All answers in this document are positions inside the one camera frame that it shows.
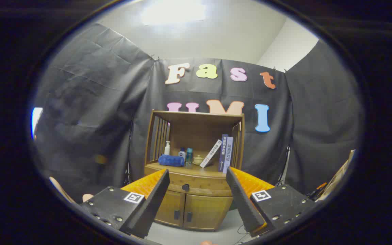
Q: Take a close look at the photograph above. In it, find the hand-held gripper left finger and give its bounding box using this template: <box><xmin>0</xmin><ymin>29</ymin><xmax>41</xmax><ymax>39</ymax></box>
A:
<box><xmin>80</xmin><ymin>168</ymin><xmax>170</xmax><ymax>239</ymax></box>

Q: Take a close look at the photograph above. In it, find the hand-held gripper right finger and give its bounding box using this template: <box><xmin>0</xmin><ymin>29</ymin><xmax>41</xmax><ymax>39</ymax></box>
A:
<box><xmin>226</xmin><ymin>167</ymin><xmax>315</xmax><ymax>238</ymax></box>

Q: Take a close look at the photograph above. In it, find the wooden drawer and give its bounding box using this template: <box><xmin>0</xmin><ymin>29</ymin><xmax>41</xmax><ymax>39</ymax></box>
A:
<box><xmin>164</xmin><ymin>172</ymin><xmax>233</xmax><ymax>198</ymax></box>

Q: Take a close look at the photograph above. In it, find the wooden cabinet door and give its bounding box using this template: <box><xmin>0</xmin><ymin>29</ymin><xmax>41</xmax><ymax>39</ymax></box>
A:
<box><xmin>183</xmin><ymin>194</ymin><xmax>233</xmax><ymax>231</ymax></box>
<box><xmin>154</xmin><ymin>190</ymin><xmax>185</xmax><ymax>227</ymax></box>

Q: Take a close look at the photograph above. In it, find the wooden countertop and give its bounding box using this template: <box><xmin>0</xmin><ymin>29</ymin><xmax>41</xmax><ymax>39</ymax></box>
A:
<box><xmin>146</xmin><ymin>163</ymin><xmax>232</xmax><ymax>178</ymax></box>

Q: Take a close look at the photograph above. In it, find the wooden cabinet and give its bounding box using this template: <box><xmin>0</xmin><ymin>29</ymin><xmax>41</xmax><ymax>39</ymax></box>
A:
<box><xmin>144</xmin><ymin>110</ymin><xmax>245</xmax><ymax>232</ymax></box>

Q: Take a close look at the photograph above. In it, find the folded blue towel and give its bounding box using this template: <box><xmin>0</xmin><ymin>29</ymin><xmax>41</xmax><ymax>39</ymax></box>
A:
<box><xmin>158</xmin><ymin>154</ymin><xmax>185</xmax><ymax>167</ymax></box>

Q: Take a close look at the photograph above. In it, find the lavender book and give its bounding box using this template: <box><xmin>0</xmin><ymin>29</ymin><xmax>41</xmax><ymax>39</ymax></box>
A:
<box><xmin>223</xmin><ymin>136</ymin><xmax>233</xmax><ymax>174</ymax></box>

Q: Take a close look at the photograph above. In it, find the dark blue book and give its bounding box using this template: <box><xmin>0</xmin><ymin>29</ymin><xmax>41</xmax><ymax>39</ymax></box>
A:
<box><xmin>218</xmin><ymin>134</ymin><xmax>228</xmax><ymax>172</ymax></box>

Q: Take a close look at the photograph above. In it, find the white book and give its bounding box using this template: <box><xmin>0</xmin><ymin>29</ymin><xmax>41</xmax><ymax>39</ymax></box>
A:
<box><xmin>200</xmin><ymin>139</ymin><xmax>223</xmax><ymax>168</ymax></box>

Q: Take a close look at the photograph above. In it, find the light wooden curved piece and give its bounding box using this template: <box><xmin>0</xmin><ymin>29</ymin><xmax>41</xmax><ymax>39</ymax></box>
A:
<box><xmin>49</xmin><ymin>176</ymin><xmax>77</xmax><ymax>204</ymax></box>

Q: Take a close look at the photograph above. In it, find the tangle of thin cables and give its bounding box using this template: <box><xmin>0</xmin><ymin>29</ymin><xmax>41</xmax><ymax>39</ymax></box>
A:
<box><xmin>237</xmin><ymin>223</ymin><xmax>261</xmax><ymax>244</ymax></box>

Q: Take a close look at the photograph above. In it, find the light wooden frame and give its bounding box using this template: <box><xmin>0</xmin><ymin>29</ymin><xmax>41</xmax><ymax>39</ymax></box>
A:
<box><xmin>317</xmin><ymin>150</ymin><xmax>356</xmax><ymax>202</ymax></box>

